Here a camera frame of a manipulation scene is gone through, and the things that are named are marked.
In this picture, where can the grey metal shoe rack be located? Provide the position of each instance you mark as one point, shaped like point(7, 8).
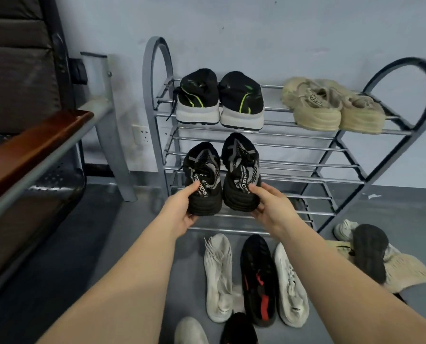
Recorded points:
point(148, 85)

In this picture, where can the person's left forearm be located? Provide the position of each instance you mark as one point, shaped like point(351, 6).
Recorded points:
point(119, 293)

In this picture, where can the person's right forearm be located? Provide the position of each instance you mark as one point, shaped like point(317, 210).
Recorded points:
point(341, 300)

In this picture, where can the person's right hand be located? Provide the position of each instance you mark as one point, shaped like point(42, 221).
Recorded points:
point(275, 211)

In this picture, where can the person's left hand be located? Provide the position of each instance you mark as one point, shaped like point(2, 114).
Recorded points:
point(179, 214)

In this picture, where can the black sneaker orange marks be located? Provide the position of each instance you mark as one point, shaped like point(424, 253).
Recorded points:
point(238, 331)
point(370, 250)

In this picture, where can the grey metal bench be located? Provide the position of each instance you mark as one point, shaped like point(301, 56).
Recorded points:
point(19, 85)

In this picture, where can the black white patterned sneaker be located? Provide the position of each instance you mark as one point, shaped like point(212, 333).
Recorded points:
point(204, 171)
point(239, 168)

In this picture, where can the white wall socket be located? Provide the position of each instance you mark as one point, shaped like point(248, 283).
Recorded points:
point(141, 136)

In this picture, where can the black sneaker red stripe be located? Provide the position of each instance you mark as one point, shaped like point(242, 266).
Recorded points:
point(399, 297)
point(259, 279)

